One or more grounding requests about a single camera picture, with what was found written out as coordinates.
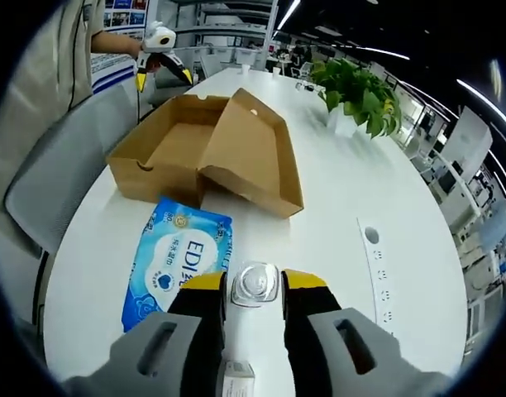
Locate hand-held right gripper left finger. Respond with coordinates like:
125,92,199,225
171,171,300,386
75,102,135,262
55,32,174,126
64,271,229,397

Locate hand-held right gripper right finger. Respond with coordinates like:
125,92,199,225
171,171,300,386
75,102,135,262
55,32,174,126
279,267,457,397

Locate blue wet wipes pack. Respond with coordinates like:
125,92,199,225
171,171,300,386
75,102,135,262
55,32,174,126
120,195,236,334

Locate brown cardboard shoe box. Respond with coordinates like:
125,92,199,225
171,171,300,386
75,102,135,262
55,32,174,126
106,87,305,219

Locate metal storage shelf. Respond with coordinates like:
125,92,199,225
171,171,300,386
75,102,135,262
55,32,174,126
193,0,279,47

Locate white table socket strip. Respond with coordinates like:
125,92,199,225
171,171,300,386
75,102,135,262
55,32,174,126
355,216,399,326

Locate grey mesh chair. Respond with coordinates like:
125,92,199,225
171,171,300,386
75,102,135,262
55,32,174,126
3,84,160,256

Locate green potted plant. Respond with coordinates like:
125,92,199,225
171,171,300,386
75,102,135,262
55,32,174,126
308,56,403,141

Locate blue white wall board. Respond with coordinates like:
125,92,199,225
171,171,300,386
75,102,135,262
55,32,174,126
89,51,139,95

